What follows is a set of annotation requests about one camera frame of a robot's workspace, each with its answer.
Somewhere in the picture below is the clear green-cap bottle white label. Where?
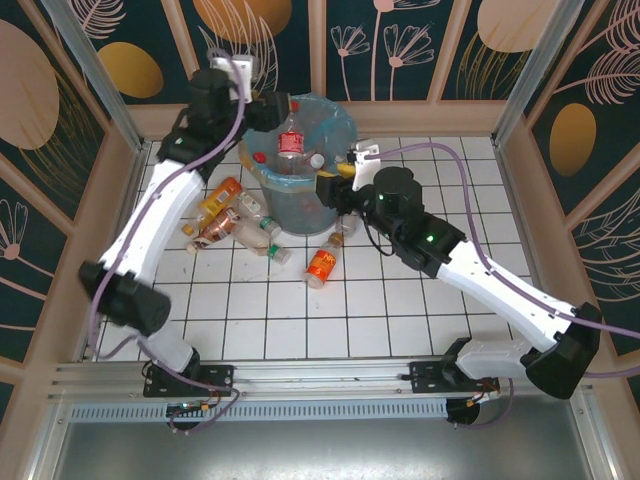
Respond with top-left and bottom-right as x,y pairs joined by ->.
237,192 -> 282,236

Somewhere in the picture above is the orange juice bottle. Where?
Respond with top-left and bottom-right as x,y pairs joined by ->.
182,177 -> 245,236

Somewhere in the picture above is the orange-label bottle brown cap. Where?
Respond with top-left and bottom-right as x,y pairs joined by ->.
304,232 -> 346,290

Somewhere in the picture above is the clear bottle green neck ring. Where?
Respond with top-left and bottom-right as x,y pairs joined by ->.
233,221 -> 293,265

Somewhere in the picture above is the copper-label drink bottle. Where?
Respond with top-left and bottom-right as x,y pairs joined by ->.
187,207 -> 241,255

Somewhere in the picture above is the blue plastic bin liner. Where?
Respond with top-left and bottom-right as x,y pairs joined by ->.
238,94 -> 359,194

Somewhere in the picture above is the blue trash bin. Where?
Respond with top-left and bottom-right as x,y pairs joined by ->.
238,94 -> 359,236

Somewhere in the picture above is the brushed steel panel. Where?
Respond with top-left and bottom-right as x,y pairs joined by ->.
27,394 -> 619,480

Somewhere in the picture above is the small black controller board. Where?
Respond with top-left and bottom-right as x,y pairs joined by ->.
166,401 -> 214,419

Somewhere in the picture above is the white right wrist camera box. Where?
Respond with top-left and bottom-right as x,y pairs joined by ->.
348,138 -> 382,192

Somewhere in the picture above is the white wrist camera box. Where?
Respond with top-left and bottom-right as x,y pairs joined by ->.
208,52 -> 257,82
348,138 -> 382,192

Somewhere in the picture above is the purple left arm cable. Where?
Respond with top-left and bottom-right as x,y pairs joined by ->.
87,47 -> 247,434

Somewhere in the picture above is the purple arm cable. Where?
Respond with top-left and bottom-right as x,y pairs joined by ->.
364,142 -> 640,431
87,47 -> 247,434

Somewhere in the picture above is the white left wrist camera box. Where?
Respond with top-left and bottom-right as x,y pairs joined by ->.
208,52 -> 257,82

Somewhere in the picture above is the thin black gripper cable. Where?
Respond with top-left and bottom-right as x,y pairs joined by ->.
360,218 -> 397,257

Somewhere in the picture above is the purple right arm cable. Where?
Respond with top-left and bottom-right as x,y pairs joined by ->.
364,142 -> 640,431

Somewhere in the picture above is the aluminium side rail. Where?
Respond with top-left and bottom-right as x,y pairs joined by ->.
77,141 -> 151,362

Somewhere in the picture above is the aluminium frame post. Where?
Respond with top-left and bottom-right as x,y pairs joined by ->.
489,0 -> 586,147
39,0 -> 151,154

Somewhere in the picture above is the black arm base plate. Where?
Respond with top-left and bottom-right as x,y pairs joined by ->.
408,360 -> 501,396
143,363 -> 236,399

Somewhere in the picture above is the aluminium mounting rail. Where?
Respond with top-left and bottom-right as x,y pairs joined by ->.
47,353 -> 596,401

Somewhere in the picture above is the white slotted cable duct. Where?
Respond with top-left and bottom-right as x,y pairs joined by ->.
67,399 -> 449,424

